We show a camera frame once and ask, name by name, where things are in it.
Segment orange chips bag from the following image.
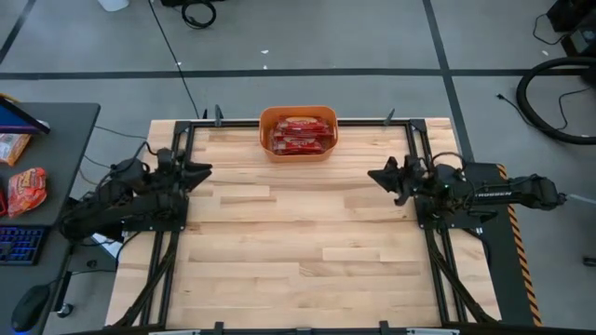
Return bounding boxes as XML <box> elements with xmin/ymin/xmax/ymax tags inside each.
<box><xmin>7</xmin><ymin>167</ymin><xmax>48</xmax><ymax>219</ymax></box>

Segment pale snack bag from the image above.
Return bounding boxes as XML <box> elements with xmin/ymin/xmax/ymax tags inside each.
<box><xmin>0</xmin><ymin>133</ymin><xmax>33</xmax><ymax>168</ymax></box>

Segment orange plastic basket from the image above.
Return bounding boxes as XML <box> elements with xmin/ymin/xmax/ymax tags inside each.
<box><xmin>258</xmin><ymin>104</ymin><xmax>340</xmax><ymax>164</ymax></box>

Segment white bin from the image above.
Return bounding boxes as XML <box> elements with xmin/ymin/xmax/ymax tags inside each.
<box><xmin>97</xmin><ymin>0</ymin><xmax>130</xmax><ymax>13</ymax></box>

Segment black equipment box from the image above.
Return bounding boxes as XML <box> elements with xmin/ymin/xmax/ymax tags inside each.
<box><xmin>547</xmin><ymin>0</ymin><xmax>596</xmax><ymax>34</ymax></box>
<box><xmin>561</xmin><ymin>22</ymin><xmax>596</xmax><ymax>60</ymax></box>

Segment laptop screen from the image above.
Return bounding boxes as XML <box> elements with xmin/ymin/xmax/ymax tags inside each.
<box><xmin>0</xmin><ymin>95</ymin><xmax>51</xmax><ymax>136</ymax></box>

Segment black computer mouse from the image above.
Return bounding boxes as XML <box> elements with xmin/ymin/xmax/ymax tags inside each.
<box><xmin>9</xmin><ymin>284</ymin><xmax>51</xmax><ymax>334</ymax></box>

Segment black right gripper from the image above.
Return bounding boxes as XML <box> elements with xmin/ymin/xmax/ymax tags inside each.
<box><xmin>367</xmin><ymin>155</ymin><xmax>432</xmax><ymax>207</ymax></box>

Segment coiled black cable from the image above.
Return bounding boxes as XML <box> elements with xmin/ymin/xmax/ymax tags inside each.
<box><xmin>180</xmin><ymin>0</ymin><xmax>218</xmax><ymax>31</ymax></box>

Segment thin black cable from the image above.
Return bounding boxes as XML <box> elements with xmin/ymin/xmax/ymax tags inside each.
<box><xmin>532</xmin><ymin>12</ymin><xmax>567</xmax><ymax>47</ymax></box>
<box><xmin>495</xmin><ymin>86</ymin><xmax>596</xmax><ymax>132</ymax></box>

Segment long black floor cable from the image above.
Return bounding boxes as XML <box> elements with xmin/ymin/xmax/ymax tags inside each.
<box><xmin>147</xmin><ymin>0</ymin><xmax>201</xmax><ymax>120</ymax></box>

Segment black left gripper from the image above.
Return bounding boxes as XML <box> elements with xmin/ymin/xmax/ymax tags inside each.
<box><xmin>156</xmin><ymin>147</ymin><xmax>214</xmax><ymax>193</ymax></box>

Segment thick black hose ring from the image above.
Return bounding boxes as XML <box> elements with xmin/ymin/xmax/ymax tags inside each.
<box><xmin>515</xmin><ymin>56</ymin><xmax>596</xmax><ymax>146</ymax></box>

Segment black desk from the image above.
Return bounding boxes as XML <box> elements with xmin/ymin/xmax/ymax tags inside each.
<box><xmin>0</xmin><ymin>101</ymin><xmax>102</xmax><ymax>335</ymax></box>

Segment black aluminium rig frame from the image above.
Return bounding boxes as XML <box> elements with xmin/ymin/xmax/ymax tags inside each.
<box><xmin>105</xmin><ymin>105</ymin><xmax>502</xmax><ymax>335</ymax></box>

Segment white paper sheet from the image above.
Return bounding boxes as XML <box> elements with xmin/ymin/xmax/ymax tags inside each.
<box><xmin>90</xmin><ymin>232</ymin><xmax>124</xmax><ymax>260</ymax></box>

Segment black hazard-striped platform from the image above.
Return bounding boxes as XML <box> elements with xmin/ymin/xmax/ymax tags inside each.
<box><xmin>458</xmin><ymin>162</ymin><xmax>544</xmax><ymax>328</ymax></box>

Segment chair leg with caster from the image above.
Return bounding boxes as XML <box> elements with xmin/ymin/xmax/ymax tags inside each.
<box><xmin>565</xmin><ymin>193</ymin><xmax>596</xmax><ymax>207</ymax></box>

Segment black backlit keyboard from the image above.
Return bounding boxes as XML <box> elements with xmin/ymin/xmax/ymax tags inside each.
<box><xmin>0</xmin><ymin>225</ymin><xmax>50</xmax><ymax>267</ymax></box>

